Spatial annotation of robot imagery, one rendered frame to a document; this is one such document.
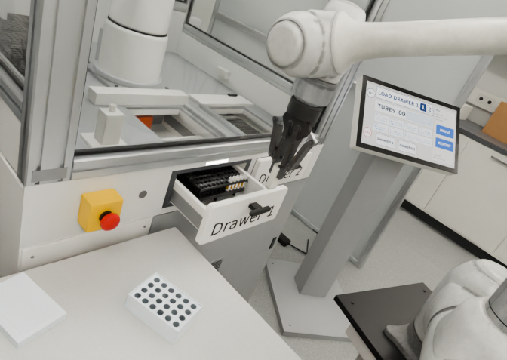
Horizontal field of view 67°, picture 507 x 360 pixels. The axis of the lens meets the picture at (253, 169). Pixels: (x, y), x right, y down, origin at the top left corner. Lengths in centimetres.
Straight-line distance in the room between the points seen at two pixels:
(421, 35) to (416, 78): 172
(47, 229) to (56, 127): 22
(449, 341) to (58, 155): 73
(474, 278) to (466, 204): 280
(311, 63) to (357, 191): 123
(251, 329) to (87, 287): 34
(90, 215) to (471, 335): 70
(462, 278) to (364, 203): 102
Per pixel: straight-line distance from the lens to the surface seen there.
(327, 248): 197
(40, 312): 80
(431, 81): 236
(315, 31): 63
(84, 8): 68
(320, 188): 269
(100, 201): 82
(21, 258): 89
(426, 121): 181
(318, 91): 82
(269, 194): 100
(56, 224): 86
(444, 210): 374
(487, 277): 90
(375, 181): 182
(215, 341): 83
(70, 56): 69
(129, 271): 90
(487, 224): 369
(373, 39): 65
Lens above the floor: 139
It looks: 25 degrees down
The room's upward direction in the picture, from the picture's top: 22 degrees clockwise
